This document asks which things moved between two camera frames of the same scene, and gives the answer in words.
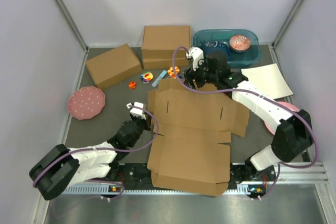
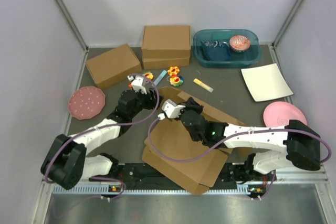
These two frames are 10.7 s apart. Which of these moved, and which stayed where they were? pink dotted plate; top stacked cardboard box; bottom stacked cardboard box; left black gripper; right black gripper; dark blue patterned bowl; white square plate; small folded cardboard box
Moved: right black gripper; left black gripper
Stayed: dark blue patterned bowl; top stacked cardboard box; white square plate; small folded cardboard box; pink dotted plate; bottom stacked cardboard box
